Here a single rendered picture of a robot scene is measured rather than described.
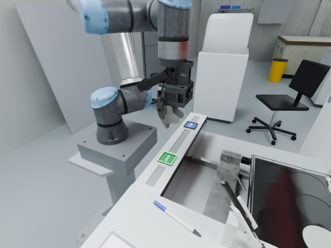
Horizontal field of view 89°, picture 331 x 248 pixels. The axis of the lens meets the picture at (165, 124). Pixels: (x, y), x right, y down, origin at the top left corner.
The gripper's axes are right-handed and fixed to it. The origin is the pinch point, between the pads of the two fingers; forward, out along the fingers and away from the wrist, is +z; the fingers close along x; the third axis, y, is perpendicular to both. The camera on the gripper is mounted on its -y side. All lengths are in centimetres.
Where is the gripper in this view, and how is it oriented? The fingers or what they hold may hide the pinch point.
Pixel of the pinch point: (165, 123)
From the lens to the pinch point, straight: 54.4
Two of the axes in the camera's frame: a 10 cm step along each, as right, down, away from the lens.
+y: 9.0, 2.3, -3.8
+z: 0.0, 8.6, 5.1
